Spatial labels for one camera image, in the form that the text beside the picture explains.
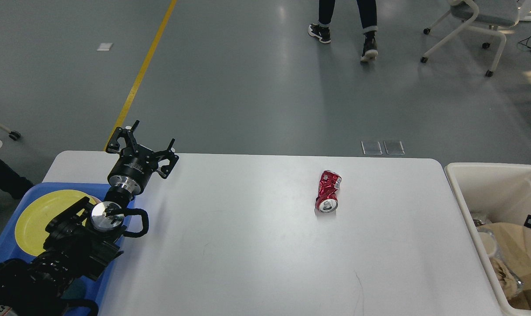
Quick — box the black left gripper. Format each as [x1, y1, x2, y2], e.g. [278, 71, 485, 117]
[105, 120, 179, 196]

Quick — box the brown paper bag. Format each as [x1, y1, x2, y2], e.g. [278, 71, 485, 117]
[509, 223, 531, 292]

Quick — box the white paper cup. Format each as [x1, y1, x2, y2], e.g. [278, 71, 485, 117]
[478, 232, 499, 258]

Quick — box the yellow plastic plate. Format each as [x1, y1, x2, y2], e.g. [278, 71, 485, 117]
[14, 190, 87, 257]

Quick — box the crushed red soda can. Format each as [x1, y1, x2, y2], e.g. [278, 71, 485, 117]
[315, 170, 342, 213]

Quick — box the aluminium foil tray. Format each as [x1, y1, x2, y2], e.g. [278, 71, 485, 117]
[472, 216, 524, 300]

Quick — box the brown paper ball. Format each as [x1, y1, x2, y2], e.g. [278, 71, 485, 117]
[490, 258, 519, 300]

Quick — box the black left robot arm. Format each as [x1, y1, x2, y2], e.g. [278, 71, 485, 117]
[0, 121, 179, 316]

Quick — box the beige plastic bin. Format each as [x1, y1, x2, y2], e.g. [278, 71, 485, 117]
[445, 163, 531, 316]

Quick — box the white chair leg with caster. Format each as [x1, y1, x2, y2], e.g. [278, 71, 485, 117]
[0, 123, 21, 141]

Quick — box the person at left edge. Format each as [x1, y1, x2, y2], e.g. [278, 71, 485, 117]
[0, 159, 34, 200]

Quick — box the floor socket plate right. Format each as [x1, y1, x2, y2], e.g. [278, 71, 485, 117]
[384, 140, 405, 155]

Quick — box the floor socket plate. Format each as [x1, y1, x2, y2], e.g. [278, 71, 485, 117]
[361, 140, 383, 156]
[384, 140, 405, 155]

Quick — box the blue plastic tray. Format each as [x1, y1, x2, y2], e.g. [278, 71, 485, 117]
[0, 182, 114, 316]

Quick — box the floor socket plate left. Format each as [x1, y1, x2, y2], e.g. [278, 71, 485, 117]
[361, 140, 383, 156]

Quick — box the person in black trousers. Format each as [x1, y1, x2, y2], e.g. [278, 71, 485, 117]
[308, 0, 379, 63]

